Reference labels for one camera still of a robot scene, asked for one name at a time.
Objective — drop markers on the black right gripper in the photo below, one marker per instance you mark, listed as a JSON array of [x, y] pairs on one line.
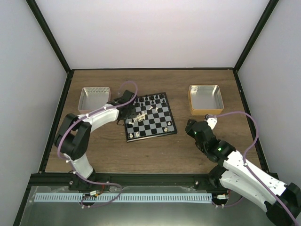
[[188, 129]]

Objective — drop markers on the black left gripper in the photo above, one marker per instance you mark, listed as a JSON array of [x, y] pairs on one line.
[[133, 113]]

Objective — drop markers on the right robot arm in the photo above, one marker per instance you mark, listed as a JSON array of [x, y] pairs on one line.
[[280, 201]]

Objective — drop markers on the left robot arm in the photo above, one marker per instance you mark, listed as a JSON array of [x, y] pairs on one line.
[[73, 136]]

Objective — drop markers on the pile of white chess pieces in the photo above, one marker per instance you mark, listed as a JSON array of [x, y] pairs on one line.
[[140, 117]]

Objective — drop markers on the row of black chess pieces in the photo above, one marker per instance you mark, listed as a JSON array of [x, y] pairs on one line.
[[152, 99]]

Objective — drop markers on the black and silver chessboard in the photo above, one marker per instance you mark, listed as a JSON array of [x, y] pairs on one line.
[[153, 125]]

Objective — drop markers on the yellow metal tin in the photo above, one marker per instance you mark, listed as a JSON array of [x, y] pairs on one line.
[[205, 99]]

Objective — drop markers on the pink metal tin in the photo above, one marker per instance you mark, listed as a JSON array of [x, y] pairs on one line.
[[93, 98]]

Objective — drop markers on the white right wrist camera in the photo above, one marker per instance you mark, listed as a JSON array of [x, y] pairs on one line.
[[211, 121]]

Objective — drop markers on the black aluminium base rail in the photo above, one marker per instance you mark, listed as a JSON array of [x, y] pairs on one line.
[[197, 181]]

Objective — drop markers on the light blue slotted cable duct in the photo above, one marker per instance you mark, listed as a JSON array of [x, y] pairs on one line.
[[124, 198]]

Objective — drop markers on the black frame post left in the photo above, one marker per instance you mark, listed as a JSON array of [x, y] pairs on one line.
[[49, 35]]

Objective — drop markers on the black frame post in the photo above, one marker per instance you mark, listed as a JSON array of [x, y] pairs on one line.
[[49, 35], [255, 33]]

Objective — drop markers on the black frame post right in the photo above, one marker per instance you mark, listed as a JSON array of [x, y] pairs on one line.
[[255, 33]]

